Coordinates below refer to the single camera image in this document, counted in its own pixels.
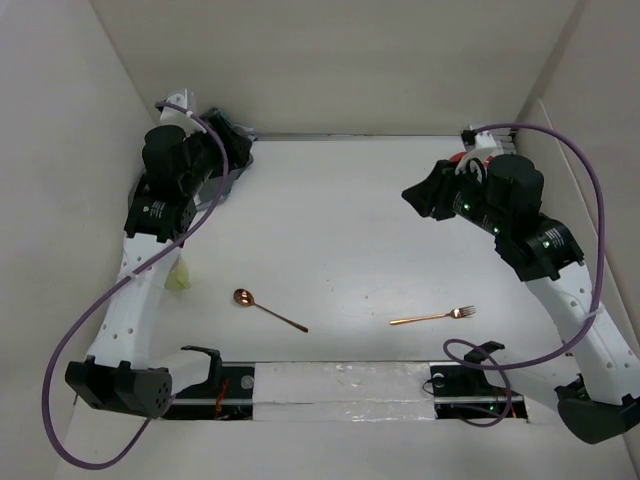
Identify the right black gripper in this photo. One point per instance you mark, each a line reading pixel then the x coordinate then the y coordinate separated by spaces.
pixel 430 195

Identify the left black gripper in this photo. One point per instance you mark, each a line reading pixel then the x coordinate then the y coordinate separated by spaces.
pixel 235 145

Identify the grey striped placemat cloth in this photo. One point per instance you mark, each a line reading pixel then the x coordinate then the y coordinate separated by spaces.
pixel 211 186

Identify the red and teal plate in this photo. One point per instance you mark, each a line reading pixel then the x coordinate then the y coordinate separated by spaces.
pixel 457 157

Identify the copper fork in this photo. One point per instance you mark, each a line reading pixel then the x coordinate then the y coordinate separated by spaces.
pixel 456 313

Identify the light green mug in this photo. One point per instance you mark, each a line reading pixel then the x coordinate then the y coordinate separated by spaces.
pixel 178 278

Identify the copper spoon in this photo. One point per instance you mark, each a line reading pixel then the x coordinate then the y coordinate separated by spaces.
pixel 244 298

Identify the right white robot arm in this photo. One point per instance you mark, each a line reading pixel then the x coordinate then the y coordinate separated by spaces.
pixel 597 398

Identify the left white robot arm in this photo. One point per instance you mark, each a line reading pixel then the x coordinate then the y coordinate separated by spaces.
pixel 118 373

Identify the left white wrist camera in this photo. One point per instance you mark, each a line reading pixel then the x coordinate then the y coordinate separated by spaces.
pixel 182 98

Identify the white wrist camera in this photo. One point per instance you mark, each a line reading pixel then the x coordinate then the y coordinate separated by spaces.
pixel 485 145
pixel 182 98

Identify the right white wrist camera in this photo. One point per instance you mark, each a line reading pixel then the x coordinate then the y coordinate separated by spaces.
pixel 485 145

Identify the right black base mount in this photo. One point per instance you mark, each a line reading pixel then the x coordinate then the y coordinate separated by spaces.
pixel 464 394

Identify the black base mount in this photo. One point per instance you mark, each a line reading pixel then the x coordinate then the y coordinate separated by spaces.
pixel 464 394
pixel 225 395

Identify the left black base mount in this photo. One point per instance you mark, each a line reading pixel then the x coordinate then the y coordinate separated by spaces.
pixel 225 395

